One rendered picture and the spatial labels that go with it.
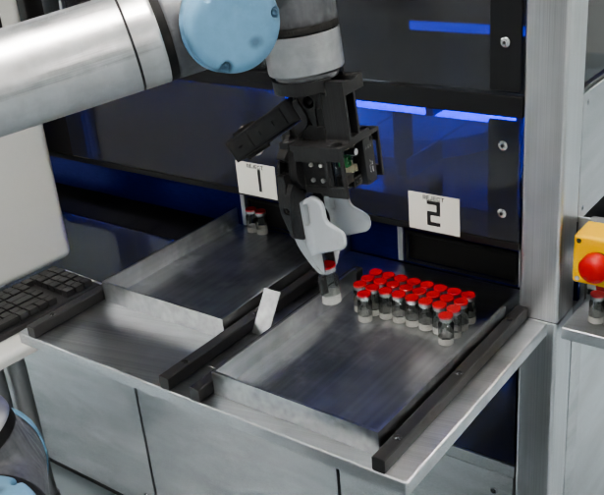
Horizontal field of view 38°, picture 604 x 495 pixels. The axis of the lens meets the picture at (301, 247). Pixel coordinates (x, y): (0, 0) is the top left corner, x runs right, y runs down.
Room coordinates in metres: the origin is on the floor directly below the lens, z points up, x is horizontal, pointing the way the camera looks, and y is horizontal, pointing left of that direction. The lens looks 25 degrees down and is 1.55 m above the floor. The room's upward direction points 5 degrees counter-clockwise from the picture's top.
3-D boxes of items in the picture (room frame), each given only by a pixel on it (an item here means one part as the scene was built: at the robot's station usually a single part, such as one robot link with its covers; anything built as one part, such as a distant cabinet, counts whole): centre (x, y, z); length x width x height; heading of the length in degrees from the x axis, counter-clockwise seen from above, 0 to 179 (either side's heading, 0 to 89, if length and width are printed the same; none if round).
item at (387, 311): (1.13, -0.14, 0.90); 0.18 x 0.02 x 0.05; 51
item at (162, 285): (1.35, 0.12, 0.90); 0.34 x 0.26 x 0.04; 142
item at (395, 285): (1.15, -0.16, 0.90); 0.18 x 0.02 x 0.05; 51
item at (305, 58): (0.86, -0.02, 1.35); 0.08 x 0.08 x 0.05
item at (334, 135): (0.85, -0.03, 1.27); 0.09 x 0.08 x 0.12; 53
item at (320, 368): (1.05, -0.07, 0.90); 0.34 x 0.26 x 0.04; 141
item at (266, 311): (1.11, 0.09, 0.91); 0.14 x 0.03 x 0.06; 142
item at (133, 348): (1.19, 0.03, 0.87); 0.70 x 0.48 x 0.02; 52
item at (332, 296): (0.86, -0.03, 1.10); 0.02 x 0.02 x 0.04
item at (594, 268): (1.04, -0.39, 0.99); 0.04 x 0.04 x 0.04; 52
